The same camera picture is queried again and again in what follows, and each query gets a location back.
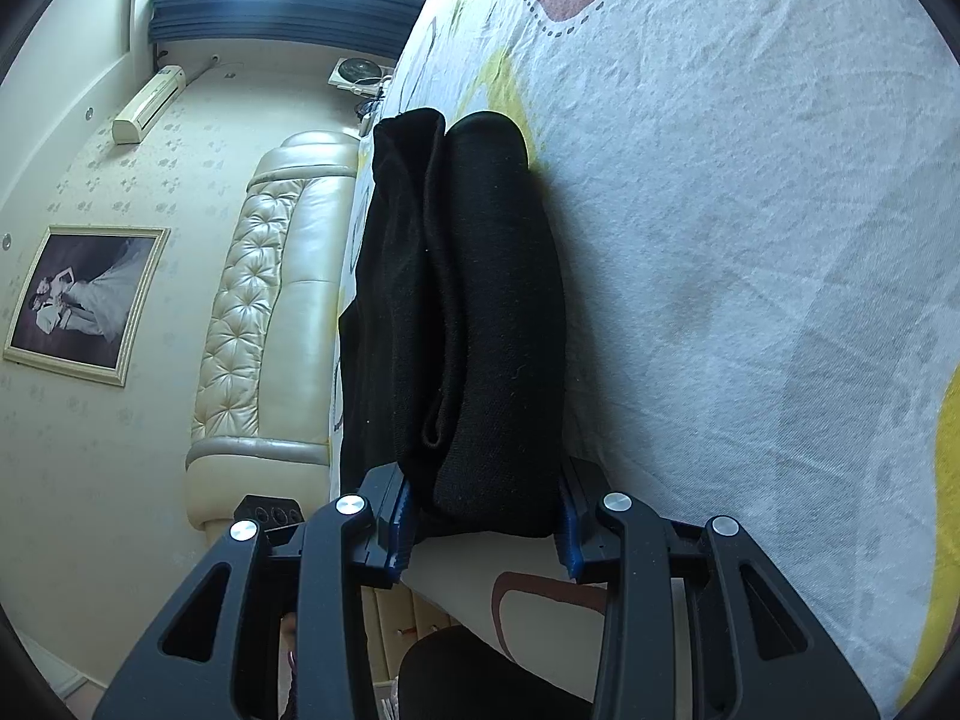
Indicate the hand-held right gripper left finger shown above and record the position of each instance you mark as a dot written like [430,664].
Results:
[403,532]

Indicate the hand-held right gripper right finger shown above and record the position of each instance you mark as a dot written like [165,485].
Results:
[568,547]

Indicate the black pants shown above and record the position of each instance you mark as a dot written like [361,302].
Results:
[480,315]

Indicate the cream bedside cabinet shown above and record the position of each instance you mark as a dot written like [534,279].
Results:
[409,637]

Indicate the person's black-clad leg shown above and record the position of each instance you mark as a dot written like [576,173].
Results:
[480,682]

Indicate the cream leather headboard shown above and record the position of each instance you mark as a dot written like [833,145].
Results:
[255,300]

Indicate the printed bed sheet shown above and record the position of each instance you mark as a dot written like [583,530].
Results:
[712,240]

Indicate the white air conditioner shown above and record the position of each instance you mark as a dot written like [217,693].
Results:
[146,106]

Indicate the white fan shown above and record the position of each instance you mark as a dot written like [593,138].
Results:
[358,73]

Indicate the dark blue curtain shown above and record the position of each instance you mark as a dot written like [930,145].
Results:
[285,22]

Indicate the framed wall photo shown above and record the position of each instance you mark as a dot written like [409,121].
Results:
[86,307]

